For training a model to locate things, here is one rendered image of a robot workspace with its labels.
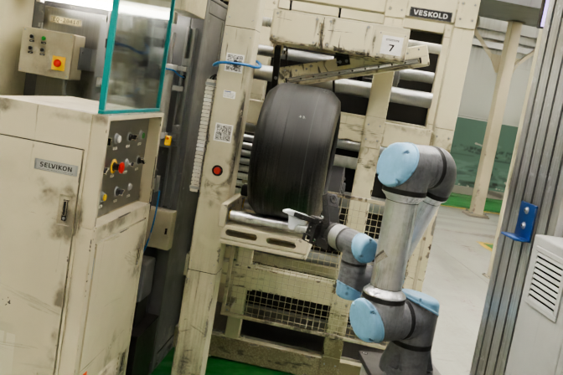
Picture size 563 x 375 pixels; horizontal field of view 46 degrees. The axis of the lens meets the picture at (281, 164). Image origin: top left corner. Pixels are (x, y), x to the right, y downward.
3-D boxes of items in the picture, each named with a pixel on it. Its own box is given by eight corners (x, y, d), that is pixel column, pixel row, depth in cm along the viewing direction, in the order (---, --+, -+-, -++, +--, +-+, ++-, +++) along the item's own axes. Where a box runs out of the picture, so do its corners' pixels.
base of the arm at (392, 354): (439, 386, 180) (446, 351, 179) (386, 380, 178) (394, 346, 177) (421, 362, 195) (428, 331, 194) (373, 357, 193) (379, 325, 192)
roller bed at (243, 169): (219, 192, 315) (228, 130, 312) (225, 187, 330) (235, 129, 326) (259, 199, 313) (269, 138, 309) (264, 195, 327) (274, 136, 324)
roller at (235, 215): (225, 220, 268) (227, 209, 267) (228, 218, 272) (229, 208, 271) (310, 237, 263) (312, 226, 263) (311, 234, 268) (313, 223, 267)
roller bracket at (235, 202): (217, 227, 265) (220, 203, 263) (237, 210, 304) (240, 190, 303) (224, 228, 264) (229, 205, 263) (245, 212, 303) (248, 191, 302)
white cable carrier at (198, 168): (189, 190, 278) (206, 78, 272) (192, 189, 283) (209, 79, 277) (199, 192, 277) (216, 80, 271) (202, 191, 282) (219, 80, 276)
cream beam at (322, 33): (268, 40, 291) (273, 7, 290) (276, 45, 316) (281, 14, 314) (405, 63, 284) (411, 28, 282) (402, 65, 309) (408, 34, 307)
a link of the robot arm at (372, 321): (411, 347, 177) (451, 149, 171) (369, 351, 169) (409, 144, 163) (382, 330, 187) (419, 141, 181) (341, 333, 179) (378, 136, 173)
